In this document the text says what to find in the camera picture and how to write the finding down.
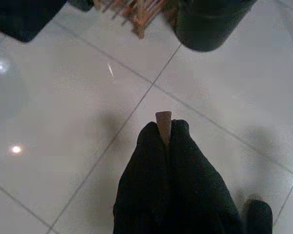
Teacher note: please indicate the robot black foot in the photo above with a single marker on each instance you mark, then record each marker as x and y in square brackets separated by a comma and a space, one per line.
[257, 217]

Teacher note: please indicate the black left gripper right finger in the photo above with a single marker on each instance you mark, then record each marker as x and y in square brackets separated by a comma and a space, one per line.
[197, 190]

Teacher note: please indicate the wooden slatted folding rack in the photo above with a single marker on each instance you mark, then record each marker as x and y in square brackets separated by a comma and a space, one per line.
[139, 24]

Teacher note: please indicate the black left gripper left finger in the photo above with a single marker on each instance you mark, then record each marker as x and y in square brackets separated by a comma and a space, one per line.
[146, 185]

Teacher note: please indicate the brown paper trash piece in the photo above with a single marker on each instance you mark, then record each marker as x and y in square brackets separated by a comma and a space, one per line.
[164, 124]

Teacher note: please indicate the black bulky object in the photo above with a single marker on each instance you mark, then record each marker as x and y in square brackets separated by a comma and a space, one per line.
[22, 17]

